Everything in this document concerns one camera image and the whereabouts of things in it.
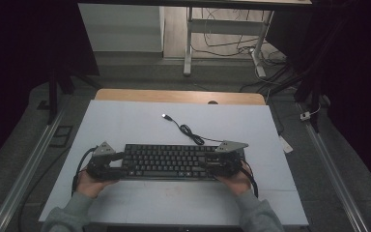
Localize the white metal desk frame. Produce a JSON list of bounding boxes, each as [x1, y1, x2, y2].
[[183, 6, 275, 78]]

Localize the white table cover sheet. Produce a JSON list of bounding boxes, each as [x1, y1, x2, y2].
[[38, 99, 310, 227]]

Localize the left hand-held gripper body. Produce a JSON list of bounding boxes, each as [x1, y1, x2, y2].
[[86, 140, 117, 181]]

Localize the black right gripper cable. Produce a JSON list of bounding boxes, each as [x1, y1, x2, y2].
[[241, 160, 260, 198]]

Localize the aluminium rail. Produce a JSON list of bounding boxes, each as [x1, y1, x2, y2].
[[297, 101, 370, 232], [0, 105, 70, 232]]

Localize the white paper tag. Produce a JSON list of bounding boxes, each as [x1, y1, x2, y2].
[[277, 134, 295, 155]]

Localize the grey cabinet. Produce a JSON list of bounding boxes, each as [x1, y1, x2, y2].
[[77, 3, 165, 53]]

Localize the tangled floor cables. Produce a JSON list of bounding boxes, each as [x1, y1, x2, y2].
[[190, 7, 288, 66]]

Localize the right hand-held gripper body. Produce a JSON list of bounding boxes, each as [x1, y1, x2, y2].
[[214, 139, 250, 178]]

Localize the person's right hand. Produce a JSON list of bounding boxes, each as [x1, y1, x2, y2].
[[215, 160, 254, 198]]

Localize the black computer keyboard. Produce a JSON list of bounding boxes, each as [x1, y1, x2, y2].
[[121, 143, 246, 182]]

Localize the person's left hand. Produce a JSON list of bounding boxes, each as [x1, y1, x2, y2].
[[75, 168, 119, 199]]

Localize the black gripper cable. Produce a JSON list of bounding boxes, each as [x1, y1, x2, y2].
[[241, 160, 260, 198], [16, 146, 99, 232]]

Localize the black keyboard cable with plug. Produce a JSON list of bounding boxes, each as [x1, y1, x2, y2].
[[160, 113, 226, 147]]

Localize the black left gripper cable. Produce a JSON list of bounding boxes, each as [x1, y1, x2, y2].
[[16, 146, 99, 232]]

